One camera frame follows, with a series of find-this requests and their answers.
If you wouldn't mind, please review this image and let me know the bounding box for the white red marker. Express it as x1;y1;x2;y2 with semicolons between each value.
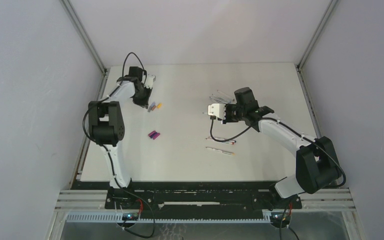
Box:
206;137;236;145

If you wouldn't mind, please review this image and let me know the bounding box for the white yellow marker pen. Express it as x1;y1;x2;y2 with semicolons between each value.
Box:
205;146;235;156

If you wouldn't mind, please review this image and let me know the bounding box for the white green marker pen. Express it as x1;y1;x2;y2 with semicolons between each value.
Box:
209;96;229;104

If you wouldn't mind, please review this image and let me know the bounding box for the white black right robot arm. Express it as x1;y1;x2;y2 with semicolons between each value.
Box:
217;87;346;208

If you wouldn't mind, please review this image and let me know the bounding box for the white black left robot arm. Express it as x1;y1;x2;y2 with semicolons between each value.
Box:
83;66;155;189

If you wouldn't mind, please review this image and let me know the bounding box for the right controller board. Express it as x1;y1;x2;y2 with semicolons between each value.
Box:
270;214;291;222

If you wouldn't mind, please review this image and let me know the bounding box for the controller board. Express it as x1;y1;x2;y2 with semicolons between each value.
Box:
270;214;291;222
121;213;140;222

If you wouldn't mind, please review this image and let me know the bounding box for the left controller board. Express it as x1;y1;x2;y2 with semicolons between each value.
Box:
121;213;140;222

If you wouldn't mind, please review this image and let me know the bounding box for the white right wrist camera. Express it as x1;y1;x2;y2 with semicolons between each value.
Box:
207;103;226;120

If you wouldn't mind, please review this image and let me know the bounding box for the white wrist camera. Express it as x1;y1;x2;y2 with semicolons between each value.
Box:
207;103;226;120
144;74;156;89

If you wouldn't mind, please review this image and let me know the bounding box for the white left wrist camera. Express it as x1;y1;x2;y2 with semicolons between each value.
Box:
144;74;156;89

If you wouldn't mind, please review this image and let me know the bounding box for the aluminium frame rail left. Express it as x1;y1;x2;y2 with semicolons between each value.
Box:
59;0;107;182

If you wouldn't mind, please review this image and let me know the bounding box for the aluminium frame rail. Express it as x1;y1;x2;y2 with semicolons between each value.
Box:
59;0;107;182
295;0;341;137

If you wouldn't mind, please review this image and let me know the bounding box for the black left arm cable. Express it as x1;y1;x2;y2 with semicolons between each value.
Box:
81;51;156;239

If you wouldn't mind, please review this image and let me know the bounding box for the aluminium frame rail right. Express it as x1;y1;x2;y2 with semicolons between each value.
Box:
295;0;341;137

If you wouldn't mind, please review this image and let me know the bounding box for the white cable duct strip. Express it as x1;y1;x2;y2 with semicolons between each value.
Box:
66;211;272;224

